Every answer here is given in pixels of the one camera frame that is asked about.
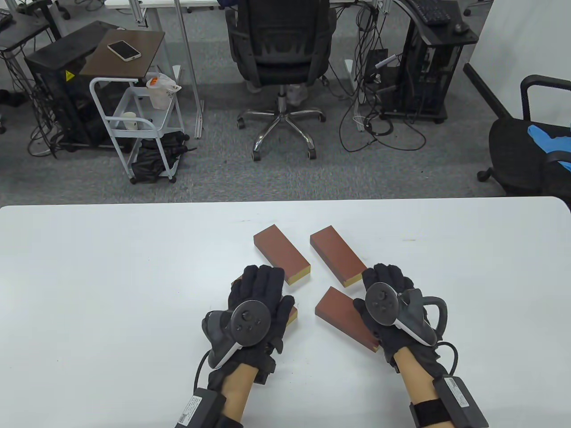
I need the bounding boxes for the grey VR controller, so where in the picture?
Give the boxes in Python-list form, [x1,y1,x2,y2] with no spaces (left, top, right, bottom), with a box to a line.
[365,282,448,347]
[202,300,272,370]

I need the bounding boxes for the black mesh office chair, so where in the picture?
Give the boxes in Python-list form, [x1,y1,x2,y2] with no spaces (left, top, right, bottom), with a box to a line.
[224,0,338,162]

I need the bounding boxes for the white desk foot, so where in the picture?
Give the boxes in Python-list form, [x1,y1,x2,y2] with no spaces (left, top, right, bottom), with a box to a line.
[344,59,365,132]

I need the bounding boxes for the black keyboard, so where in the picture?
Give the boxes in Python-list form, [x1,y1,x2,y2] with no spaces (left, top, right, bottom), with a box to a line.
[407,0,452,25]

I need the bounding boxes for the person's left forearm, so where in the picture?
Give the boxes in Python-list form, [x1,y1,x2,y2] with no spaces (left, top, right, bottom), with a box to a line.
[221,363,259,422]

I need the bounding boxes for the person's right forearm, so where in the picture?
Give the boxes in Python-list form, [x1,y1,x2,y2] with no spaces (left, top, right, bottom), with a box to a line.
[395,346,447,428]

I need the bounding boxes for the black computer stand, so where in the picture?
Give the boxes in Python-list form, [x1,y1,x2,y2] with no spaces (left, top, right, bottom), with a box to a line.
[383,0,480,124]

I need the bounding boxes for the black wrist battery pack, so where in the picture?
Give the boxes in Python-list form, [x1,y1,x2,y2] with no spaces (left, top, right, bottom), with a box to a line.
[175,388,227,428]
[433,376,489,428]

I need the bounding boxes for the brown storage box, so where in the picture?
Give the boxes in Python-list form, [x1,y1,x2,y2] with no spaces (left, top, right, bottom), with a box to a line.
[253,224,311,286]
[314,286,381,353]
[231,276,298,327]
[310,225,369,288]

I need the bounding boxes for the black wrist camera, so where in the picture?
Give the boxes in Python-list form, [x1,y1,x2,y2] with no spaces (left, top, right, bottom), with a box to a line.
[254,352,277,385]

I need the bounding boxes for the black wrist strap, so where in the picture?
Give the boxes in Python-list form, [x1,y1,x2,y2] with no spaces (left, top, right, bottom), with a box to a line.
[410,399,453,428]

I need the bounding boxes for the black fabric office chair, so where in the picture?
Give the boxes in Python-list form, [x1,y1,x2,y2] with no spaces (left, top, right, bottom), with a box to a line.
[476,75,571,198]

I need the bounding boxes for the black bag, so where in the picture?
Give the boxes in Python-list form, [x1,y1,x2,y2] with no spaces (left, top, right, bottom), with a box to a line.
[131,131,197,183]

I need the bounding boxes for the white smartphone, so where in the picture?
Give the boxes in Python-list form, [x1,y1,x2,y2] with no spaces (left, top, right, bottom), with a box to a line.
[107,40,142,62]

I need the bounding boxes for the white rolling cart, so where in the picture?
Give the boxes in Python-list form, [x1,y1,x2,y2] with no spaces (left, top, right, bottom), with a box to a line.
[89,77,186,185]

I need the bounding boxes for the person's right hand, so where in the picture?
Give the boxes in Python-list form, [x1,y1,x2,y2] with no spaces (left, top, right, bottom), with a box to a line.
[353,263,447,380]

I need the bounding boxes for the black floor cables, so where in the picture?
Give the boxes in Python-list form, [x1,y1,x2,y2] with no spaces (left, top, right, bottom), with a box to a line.
[338,78,427,153]

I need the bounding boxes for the black desk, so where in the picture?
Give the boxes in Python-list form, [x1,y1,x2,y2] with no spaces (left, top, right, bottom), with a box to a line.
[0,9,53,49]

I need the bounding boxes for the white plastic bag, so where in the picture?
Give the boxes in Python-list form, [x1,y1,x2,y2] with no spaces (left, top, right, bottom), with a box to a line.
[146,73,182,110]

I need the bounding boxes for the black cable bundle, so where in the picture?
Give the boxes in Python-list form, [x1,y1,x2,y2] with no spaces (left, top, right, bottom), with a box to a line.
[27,80,67,160]

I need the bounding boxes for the black computer case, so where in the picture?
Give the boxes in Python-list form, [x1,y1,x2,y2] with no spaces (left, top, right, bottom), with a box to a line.
[25,21,123,150]

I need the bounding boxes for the person's left hand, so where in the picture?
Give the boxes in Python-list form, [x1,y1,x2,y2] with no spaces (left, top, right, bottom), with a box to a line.
[207,264,297,393]

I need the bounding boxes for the black floor box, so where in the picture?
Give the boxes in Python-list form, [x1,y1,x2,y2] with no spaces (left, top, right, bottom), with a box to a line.
[365,48,389,85]

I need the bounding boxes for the blue cloth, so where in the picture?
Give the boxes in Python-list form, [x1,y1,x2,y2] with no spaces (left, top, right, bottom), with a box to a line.
[528,125,571,172]

